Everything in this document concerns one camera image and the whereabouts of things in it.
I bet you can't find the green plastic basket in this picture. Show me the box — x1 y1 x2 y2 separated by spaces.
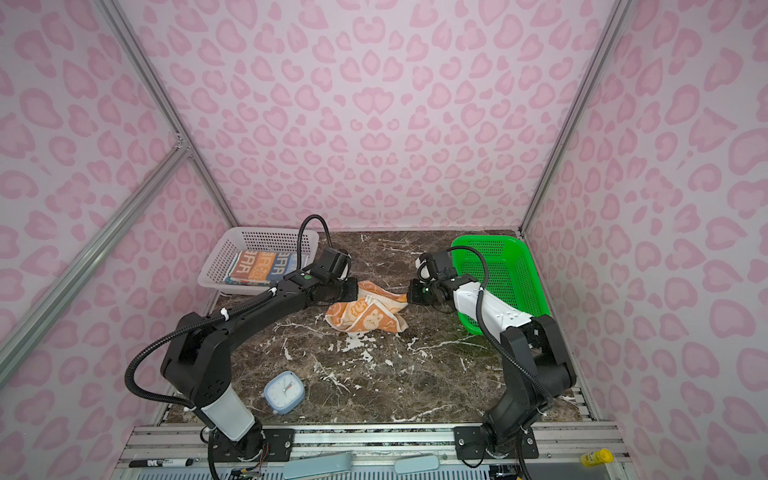
451 234 550 334

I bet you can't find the white perforated plastic basket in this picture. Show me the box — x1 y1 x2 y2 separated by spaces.
197 227 319 295

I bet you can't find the black marker pen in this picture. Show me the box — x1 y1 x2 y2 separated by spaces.
128 458 196 468

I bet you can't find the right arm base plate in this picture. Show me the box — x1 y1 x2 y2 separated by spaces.
452 425 540 463

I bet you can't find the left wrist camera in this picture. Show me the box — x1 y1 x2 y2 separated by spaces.
311 247 351 283

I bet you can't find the striped rabbit text towel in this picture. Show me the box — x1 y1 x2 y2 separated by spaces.
224 250 297 286

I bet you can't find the small light blue clock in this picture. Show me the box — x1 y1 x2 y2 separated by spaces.
263 371 306 415

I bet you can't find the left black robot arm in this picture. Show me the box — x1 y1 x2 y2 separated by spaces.
161 274 358 449

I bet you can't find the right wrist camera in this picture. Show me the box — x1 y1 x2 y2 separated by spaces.
417 250 457 282

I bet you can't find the left light blue pedal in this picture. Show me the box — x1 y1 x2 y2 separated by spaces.
282 453 354 480

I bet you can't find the yellow glue stick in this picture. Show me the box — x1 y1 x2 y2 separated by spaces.
580 448 615 467

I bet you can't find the light blue pedal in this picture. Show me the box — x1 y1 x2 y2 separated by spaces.
393 455 441 475
282 453 354 480

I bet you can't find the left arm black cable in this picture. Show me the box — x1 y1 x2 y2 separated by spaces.
124 214 334 412

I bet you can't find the right light blue pedal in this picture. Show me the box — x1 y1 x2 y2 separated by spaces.
393 455 441 475

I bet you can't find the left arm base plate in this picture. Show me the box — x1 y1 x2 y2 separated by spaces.
208 425 295 463

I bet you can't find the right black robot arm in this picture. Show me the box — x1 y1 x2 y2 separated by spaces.
407 275 576 454

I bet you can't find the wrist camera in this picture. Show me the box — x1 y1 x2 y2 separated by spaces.
417 250 457 282
311 247 351 283

